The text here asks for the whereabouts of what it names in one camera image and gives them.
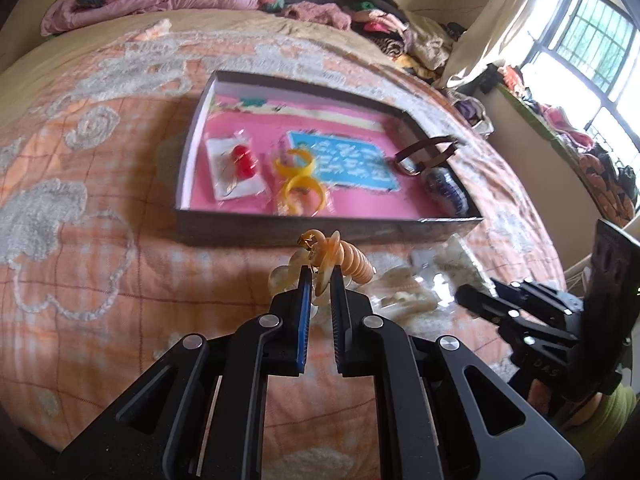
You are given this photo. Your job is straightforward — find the white packet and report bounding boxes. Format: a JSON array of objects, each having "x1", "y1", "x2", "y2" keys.
[{"x1": 410, "y1": 234, "x2": 497, "y2": 297}]

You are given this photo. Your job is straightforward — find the peach spiral hair tie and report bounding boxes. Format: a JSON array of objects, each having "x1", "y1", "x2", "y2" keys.
[{"x1": 298, "y1": 227, "x2": 377, "y2": 286}]

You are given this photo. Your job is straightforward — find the dark beaded bracelet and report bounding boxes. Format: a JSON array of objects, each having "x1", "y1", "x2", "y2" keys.
[{"x1": 422, "y1": 167, "x2": 471, "y2": 219}]

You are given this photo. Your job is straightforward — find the yellow bangles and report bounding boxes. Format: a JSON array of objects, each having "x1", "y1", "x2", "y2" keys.
[{"x1": 272, "y1": 148, "x2": 329, "y2": 217}]

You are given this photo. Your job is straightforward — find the red earrings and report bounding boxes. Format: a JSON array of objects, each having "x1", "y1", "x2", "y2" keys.
[{"x1": 205, "y1": 129, "x2": 267, "y2": 202}]

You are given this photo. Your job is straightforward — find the cream hair claw clip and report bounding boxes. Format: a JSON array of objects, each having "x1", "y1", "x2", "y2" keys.
[{"x1": 369, "y1": 266, "x2": 439, "y2": 320}]

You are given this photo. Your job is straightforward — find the green fleece garment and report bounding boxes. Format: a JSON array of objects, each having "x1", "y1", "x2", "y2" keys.
[{"x1": 564, "y1": 385, "x2": 638, "y2": 468}]

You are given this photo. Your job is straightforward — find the clothes on window sill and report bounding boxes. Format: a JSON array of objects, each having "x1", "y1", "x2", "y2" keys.
[{"x1": 477, "y1": 64, "x2": 639, "y2": 226}]

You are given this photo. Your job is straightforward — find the pearl hair clip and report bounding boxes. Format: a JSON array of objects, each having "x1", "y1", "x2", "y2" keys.
[{"x1": 268, "y1": 248, "x2": 331, "y2": 309}]

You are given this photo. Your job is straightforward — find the bag of clothes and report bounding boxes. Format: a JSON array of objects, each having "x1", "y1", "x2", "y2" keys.
[{"x1": 444, "y1": 89, "x2": 495, "y2": 138}]

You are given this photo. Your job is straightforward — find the window with grille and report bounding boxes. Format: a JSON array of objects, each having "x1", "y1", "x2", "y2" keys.
[{"x1": 521, "y1": 0, "x2": 639, "y2": 138}]

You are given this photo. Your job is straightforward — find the shallow dark cardboard box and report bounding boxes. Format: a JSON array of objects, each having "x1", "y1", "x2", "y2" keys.
[{"x1": 175, "y1": 70, "x2": 482, "y2": 247}]

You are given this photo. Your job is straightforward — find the pile of clothes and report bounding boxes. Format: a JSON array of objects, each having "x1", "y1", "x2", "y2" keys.
[{"x1": 343, "y1": 0, "x2": 466, "y2": 84}]

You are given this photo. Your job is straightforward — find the white curtain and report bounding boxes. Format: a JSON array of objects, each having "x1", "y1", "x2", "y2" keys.
[{"x1": 436, "y1": 0, "x2": 537, "y2": 89}]

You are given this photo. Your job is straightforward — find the orange plaid quilt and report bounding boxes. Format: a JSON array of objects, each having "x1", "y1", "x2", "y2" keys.
[{"x1": 1, "y1": 12, "x2": 565, "y2": 448}]

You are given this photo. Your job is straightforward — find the pink fuzzy garment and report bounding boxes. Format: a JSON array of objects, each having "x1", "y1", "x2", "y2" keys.
[{"x1": 281, "y1": 1, "x2": 352, "y2": 30}]

